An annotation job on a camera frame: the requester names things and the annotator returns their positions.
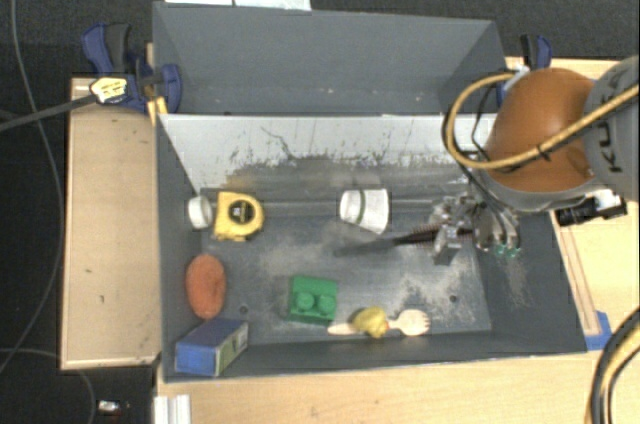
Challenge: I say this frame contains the small white cylinder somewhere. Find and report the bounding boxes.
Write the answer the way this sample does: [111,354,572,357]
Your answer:
[187,195,216,230]

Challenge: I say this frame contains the yellow tape measure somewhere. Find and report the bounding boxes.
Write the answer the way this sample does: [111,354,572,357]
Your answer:
[211,190,265,243]

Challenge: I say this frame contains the white plastic cup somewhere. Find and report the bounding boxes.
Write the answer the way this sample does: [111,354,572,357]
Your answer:
[338,187,391,235]

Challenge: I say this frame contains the black cylinder on white bracket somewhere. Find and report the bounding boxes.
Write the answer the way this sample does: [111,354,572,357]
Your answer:
[555,188,629,228]

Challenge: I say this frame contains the dark file with red-brown handle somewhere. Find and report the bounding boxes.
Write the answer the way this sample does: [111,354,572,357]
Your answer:
[332,223,474,259]

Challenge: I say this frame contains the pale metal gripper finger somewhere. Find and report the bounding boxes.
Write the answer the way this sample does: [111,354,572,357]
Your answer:
[431,204,454,229]
[432,228,464,267]

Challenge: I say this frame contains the orange-brown oval sponge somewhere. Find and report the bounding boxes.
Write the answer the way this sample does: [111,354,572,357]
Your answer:
[184,252,228,320]

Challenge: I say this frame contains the yellow toy duck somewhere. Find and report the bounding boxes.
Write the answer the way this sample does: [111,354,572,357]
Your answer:
[349,306,391,339]

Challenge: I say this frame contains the blue and green box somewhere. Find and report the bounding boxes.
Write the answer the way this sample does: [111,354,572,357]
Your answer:
[174,317,250,378]

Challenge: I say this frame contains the pale wood board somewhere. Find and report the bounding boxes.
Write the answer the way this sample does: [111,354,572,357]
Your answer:
[59,74,164,371]

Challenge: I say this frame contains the green toy brick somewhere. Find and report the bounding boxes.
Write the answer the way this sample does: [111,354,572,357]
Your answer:
[284,274,341,326]

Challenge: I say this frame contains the grey metal bin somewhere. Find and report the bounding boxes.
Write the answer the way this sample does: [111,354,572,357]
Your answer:
[150,0,589,384]

